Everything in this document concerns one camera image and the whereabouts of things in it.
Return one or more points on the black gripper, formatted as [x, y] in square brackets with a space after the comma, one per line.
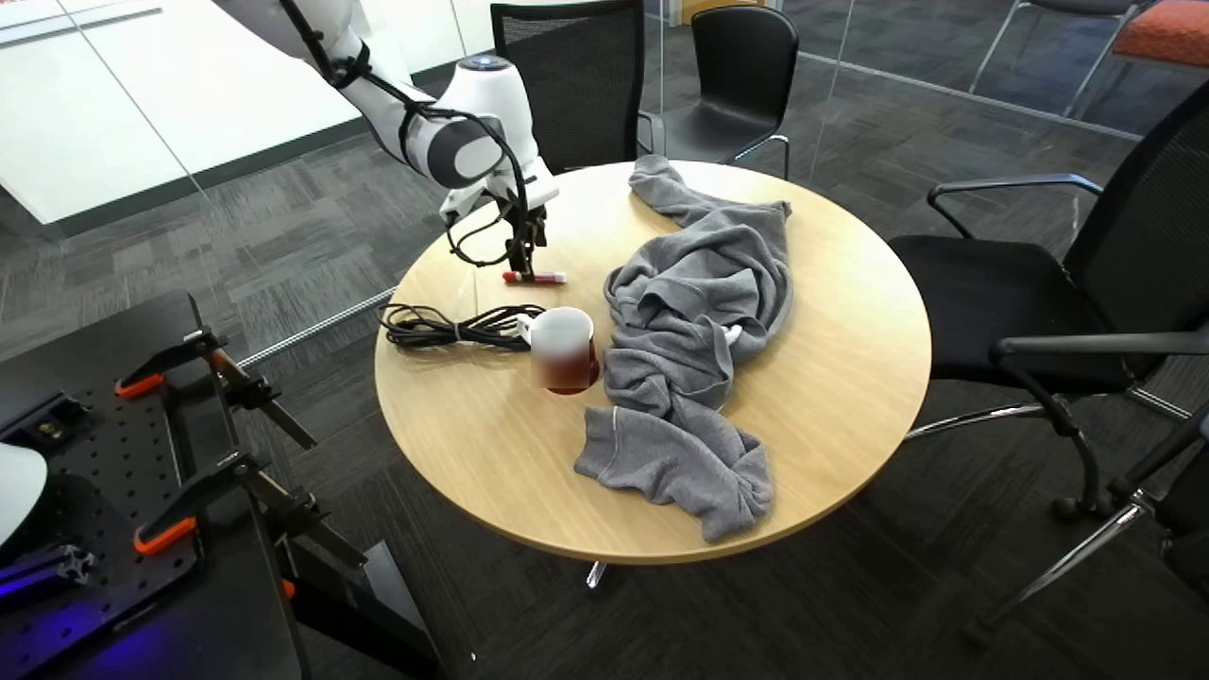
[526, 222]

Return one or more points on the red Expo marker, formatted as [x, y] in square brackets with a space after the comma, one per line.
[548, 276]

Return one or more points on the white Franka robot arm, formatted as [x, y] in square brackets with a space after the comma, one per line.
[485, 96]

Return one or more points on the maroon mug white inside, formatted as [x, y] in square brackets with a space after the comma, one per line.
[568, 365]

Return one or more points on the gray fleece sweatshirt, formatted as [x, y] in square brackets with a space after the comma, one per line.
[686, 327]

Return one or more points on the round wooden table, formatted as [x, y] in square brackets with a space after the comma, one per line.
[504, 441]

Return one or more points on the black mesh chair chrome arms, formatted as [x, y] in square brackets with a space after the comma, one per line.
[588, 79]

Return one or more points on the black solid-back chair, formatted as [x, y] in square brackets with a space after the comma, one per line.
[740, 64]

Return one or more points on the black office chair grey arms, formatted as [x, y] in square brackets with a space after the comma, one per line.
[994, 288]

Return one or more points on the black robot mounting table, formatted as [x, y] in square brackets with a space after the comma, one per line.
[126, 628]

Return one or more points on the orange upholstered bench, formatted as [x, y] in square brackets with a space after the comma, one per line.
[1164, 32]

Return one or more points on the black chair chrome legs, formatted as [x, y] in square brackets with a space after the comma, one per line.
[1177, 498]

